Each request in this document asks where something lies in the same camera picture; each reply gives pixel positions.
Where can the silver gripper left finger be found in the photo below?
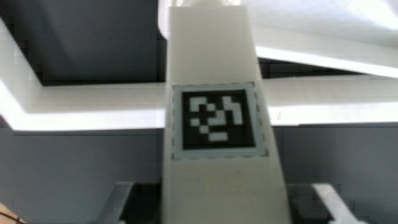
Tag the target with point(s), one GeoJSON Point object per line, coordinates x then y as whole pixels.
{"type": "Point", "coordinates": [131, 204]}

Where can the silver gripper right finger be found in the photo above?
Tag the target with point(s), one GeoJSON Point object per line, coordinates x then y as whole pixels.
{"type": "Point", "coordinates": [318, 207]}

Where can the white desk top tray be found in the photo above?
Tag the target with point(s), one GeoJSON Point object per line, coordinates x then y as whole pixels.
{"type": "Point", "coordinates": [83, 62]}

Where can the white leg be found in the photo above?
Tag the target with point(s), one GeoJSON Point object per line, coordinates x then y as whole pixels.
{"type": "Point", "coordinates": [222, 186]}

